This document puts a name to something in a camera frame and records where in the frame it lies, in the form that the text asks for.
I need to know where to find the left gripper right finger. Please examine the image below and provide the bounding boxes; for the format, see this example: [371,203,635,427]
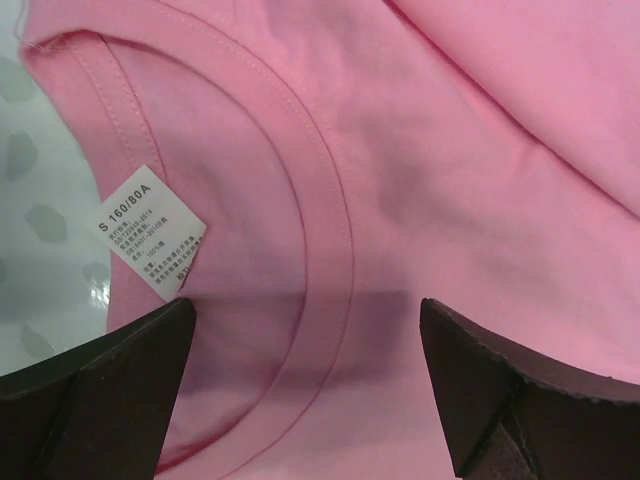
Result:
[420,299,639,480]

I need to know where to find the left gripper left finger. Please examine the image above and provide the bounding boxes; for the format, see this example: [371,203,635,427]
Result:
[1,299,196,480]

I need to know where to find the pink t-shirt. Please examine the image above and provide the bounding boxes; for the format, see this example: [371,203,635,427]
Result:
[21,1,639,479]

